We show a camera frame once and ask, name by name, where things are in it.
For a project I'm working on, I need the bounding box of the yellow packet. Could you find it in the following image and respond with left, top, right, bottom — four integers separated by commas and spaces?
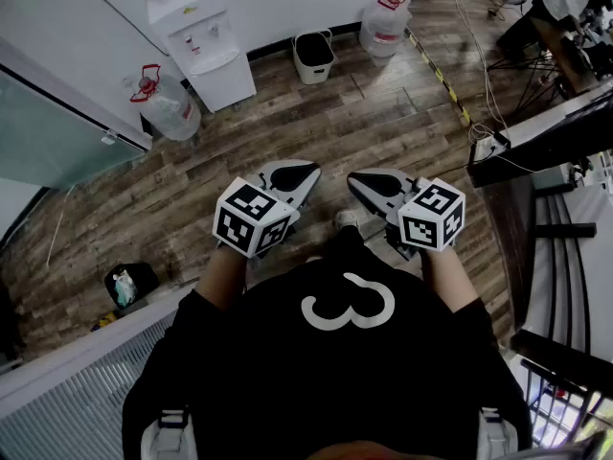
92, 310, 120, 334

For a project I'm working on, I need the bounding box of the white cable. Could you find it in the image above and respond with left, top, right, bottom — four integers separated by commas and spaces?
452, 0, 510, 146

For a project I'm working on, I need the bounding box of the white bin with black liner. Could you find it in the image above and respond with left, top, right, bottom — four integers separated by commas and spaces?
291, 30, 335, 85

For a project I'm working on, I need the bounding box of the white sneaker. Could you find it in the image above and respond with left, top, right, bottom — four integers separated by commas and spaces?
334, 210, 360, 232

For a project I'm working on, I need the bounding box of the grey shoulder strap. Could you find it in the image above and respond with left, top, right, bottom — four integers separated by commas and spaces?
140, 406, 193, 460
477, 406, 519, 460

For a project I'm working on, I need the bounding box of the person's left forearm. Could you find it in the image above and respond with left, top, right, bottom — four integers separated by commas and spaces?
195, 244, 250, 311

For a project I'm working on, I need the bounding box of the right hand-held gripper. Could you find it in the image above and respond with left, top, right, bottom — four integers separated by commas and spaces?
347, 169, 466, 261

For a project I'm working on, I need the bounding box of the black stair railing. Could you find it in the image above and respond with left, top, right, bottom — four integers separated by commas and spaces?
510, 328, 613, 449

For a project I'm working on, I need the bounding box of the black trouser leg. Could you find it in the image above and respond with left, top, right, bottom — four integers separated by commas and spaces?
329, 225, 374, 264

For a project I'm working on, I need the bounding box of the white ribbed panel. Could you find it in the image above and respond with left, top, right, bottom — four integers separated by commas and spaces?
0, 299, 193, 460

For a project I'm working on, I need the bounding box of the white water dispenser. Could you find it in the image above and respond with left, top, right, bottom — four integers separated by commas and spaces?
146, 0, 258, 113

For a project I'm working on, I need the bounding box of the cluttered work desk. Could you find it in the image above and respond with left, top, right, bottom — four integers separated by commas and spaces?
496, 0, 613, 96

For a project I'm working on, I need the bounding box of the clear water jug red cap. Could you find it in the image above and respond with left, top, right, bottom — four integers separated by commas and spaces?
122, 63, 202, 142
358, 0, 413, 59

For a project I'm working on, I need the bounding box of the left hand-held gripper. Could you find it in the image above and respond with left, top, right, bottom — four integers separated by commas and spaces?
213, 159, 322, 259

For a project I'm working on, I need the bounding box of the yellow black floor tape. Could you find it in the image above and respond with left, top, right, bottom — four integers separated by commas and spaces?
406, 29, 473, 127

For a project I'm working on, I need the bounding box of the person's right forearm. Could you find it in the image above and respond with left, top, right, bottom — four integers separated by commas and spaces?
420, 246, 481, 314

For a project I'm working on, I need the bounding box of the frosted glass panel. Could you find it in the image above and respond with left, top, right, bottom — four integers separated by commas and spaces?
0, 64, 148, 191

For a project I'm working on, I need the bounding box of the black t-shirt white logo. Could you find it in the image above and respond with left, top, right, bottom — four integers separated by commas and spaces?
122, 251, 534, 460

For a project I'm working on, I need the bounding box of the black waste bin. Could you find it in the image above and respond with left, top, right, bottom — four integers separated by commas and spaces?
103, 262, 161, 310

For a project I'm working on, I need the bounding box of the black tripod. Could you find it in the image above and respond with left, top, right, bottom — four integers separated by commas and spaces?
488, 48, 572, 115

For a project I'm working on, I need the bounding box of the black table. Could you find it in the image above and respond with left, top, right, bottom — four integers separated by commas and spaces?
466, 87, 613, 190

